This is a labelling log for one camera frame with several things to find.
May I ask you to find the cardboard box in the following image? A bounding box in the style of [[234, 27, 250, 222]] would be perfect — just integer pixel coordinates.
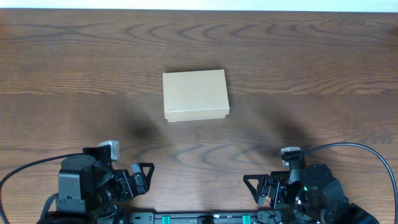
[[162, 69, 230, 123]]

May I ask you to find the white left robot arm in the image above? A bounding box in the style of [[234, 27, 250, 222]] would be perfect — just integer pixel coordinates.
[[38, 142, 155, 223]]

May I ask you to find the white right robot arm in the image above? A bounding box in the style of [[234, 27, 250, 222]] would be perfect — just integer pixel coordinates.
[[243, 147, 378, 224]]

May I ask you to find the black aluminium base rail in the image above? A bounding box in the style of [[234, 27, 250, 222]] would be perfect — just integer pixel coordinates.
[[113, 210, 300, 224]]

